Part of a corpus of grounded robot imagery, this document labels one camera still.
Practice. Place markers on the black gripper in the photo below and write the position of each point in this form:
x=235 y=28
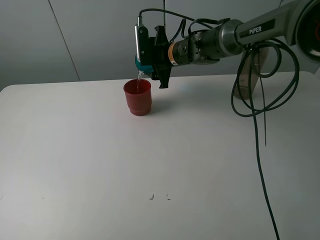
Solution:
x=167 y=55

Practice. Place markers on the teal translucent plastic cup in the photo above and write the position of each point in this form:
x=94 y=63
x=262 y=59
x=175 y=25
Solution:
x=143 y=69

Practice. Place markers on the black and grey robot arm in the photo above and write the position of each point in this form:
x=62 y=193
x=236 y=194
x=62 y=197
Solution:
x=298 y=22

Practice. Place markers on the red plastic cup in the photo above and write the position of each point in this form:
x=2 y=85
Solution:
x=138 y=96

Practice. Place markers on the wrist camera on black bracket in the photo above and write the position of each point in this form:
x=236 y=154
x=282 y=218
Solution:
x=142 y=43

